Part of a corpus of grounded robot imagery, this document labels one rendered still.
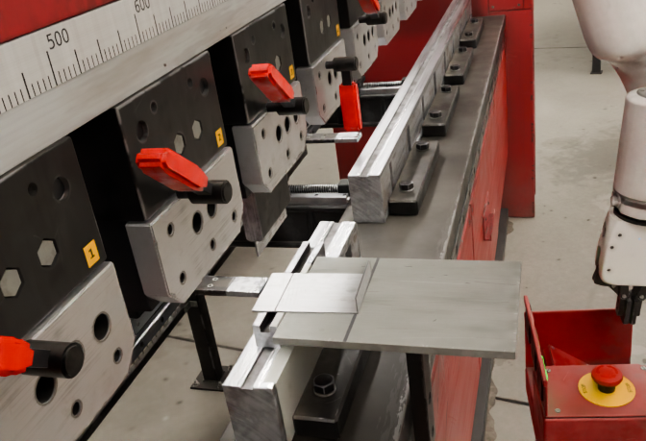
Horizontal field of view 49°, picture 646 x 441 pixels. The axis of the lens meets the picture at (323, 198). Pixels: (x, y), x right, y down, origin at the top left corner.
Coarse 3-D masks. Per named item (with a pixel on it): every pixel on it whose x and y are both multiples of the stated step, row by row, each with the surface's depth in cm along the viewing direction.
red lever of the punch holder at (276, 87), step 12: (252, 72) 63; (264, 72) 63; (276, 72) 64; (264, 84) 64; (276, 84) 64; (288, 84) 67; (276, 96) 66; (288, 96) 67; (276, 108) 71; (288, 108) 70; (300, 108) 70
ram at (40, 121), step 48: (0, 0) 37; (48, 0) 41; (96, 0) 45; (240, 0) 66; (144, 48) 51; (192, 48) 57; (48, 96) 41; (96, 96) 45; (0, 144) 37; (48, 144) 41
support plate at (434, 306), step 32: (384, 288) 86; (416, 288) 85; (448, 288) 84; (480, 288) 83; (512, 288) 82; (288, 320) 82; (320, 320) 81; (384, 320) 80; (416, 320) 79; (448, 320) 78; (480, 320) 77; (512, 320) 77; (416, 352) 75; (448, 352) 74; (480, 352) 73; (512, 352) 72
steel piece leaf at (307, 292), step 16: (368, 272) 87; (288, 288) 88; (304, 288) 88; (320, 288) 87; (336, 288) 87; (352, 288) 86; (288, 304) 85; (304, 304) 85; (320, 304) 84; (336, 304) 84; (352, 304) 83
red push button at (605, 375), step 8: (600, 368) 96; (608, 368) 96; (616, 368) 96; (592, 376) 95; (600, 376) 95; (608, 376) 94; (616, 376) 94; (600, 384) 94; (608, 384) 94; (616, 384) 94; (608, 392) 95
